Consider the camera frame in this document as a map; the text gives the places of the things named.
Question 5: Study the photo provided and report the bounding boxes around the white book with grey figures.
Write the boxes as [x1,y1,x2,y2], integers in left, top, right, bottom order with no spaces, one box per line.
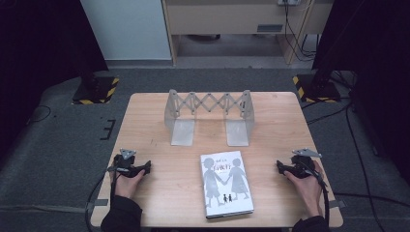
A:
[199,150,255,220]

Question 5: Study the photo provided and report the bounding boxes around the thin black floor cable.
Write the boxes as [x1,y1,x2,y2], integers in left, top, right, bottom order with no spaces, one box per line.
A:
[26,104,52,126]

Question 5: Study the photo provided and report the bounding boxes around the grey tape strip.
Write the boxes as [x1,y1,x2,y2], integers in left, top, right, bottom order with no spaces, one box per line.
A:
[328,199,347,210]
[86,198,110,208]

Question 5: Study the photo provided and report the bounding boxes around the expandable grey metal bookend rack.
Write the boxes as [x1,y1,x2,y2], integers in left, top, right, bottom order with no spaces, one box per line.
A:
[163,88,256,148]

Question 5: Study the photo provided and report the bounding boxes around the dark curtain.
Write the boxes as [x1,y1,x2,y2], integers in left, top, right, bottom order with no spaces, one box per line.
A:
[0,0,109,159]
[310,0,410,177]

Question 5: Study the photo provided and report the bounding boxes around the person's left hand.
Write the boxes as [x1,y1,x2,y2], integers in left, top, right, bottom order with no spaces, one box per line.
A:
[110,169,147,200]

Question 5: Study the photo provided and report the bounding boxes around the person's right hand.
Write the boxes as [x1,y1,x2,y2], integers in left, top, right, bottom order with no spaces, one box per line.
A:
[283,159,325,218]

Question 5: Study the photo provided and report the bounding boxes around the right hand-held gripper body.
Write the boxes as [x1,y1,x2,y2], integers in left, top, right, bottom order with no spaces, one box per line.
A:
[284,147,323,180]

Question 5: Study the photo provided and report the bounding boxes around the light wooden desk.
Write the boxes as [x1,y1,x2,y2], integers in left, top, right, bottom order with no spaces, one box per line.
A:
[161,0,335,66]

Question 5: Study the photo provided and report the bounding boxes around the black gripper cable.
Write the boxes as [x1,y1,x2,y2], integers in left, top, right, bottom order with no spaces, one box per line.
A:
[306,160,331,228]
[84,170,119,232]

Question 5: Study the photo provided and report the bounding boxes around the striped black stand base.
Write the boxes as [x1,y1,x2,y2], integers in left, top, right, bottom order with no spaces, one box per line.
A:
[291,72,342,104]
[71,74,121,106]

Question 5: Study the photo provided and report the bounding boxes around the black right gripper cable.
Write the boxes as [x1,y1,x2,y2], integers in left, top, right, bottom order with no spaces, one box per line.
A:
[306,160,331,228]

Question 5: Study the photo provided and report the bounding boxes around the black cables under desk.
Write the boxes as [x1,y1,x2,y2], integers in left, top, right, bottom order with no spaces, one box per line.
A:
[282,1,320,63]

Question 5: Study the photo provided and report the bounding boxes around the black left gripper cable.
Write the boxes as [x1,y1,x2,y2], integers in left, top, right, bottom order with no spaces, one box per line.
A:
[84,170,119,232]

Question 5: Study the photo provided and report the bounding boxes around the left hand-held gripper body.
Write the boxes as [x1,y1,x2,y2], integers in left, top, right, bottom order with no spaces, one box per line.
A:
[106,148,147,179]

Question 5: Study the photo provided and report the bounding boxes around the white panel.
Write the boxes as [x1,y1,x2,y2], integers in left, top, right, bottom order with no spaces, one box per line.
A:
[79,0,173,62]

